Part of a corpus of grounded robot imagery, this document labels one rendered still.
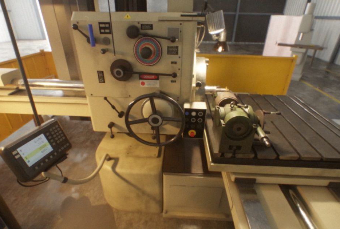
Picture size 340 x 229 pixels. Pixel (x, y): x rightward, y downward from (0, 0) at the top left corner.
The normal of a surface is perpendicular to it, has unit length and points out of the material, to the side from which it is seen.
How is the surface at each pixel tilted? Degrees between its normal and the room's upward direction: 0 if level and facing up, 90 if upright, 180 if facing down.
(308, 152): 0
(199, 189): 90
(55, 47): 90
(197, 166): 0
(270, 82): 90
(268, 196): 0
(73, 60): 90
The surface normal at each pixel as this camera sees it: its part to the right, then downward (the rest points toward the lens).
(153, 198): -0.06, 0.47
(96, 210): 0.01, -0.88
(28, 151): 0.90, -0.15
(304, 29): -0.63, 0.36
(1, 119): 1.00, 0.04
